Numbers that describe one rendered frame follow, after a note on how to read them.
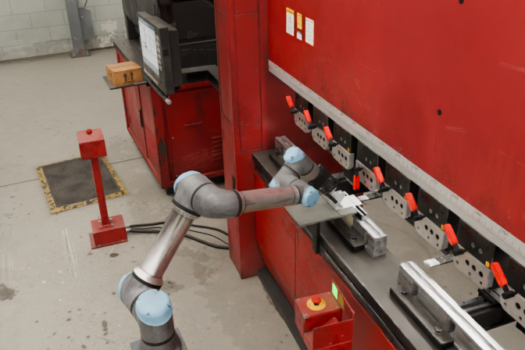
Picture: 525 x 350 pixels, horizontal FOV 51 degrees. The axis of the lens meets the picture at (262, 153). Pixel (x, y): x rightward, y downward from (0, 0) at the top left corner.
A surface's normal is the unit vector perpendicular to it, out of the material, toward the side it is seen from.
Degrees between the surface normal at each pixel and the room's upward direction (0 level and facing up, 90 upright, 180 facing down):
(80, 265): 0
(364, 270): 0
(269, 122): 90
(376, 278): 0
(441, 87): 90
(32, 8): 90
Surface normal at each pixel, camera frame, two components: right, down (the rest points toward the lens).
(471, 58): -0.93, 0.18
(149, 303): 0.05, -0.84
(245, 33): 0.36, 0.40
